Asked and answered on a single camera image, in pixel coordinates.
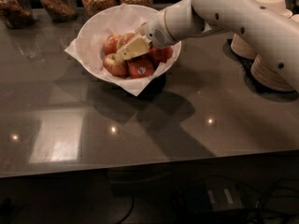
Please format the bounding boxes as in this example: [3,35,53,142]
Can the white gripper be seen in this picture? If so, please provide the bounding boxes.
[117,9,177,60]

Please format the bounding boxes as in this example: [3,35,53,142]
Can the red-yellow apple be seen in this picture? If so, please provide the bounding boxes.
[117,33,135,49]

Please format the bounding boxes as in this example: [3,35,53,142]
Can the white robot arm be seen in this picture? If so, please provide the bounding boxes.
[118,0,299,91]

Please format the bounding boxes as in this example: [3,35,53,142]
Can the red apple right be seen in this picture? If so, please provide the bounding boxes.
[149,47,173,65]

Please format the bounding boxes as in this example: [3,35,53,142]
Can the red apple with sticker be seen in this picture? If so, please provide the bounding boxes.
[128,59,155,78]

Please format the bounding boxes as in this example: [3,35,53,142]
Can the white bowl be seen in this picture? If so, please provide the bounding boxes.
[76,4,182,81]

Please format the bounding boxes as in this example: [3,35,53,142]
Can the red apple left back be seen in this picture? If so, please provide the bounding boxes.
[103,34,121,55]

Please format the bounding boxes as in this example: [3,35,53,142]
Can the yellow-red apple front left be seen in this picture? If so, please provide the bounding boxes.
[103,53,129,78]

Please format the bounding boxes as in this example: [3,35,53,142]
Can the white paper liner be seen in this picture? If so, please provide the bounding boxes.
[64,3,181,97]

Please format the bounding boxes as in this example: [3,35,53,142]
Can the glass jar granola with label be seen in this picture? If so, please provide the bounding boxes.
[40,0,77,22]

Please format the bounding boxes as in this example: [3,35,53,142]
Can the stack of paper bowls back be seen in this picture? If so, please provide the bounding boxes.
[231,0,292,60]

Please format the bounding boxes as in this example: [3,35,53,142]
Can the black tray mat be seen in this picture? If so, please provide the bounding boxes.
[231,49,295,93]

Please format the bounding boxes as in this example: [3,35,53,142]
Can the glass jar dark granola left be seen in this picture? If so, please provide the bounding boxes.
[0,0,35,29]

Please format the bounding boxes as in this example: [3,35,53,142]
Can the black power box under table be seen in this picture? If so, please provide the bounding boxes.
[182,181,245,215]

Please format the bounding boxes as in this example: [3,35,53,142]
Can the black cable under table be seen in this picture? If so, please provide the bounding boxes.
[174,175,299,224]

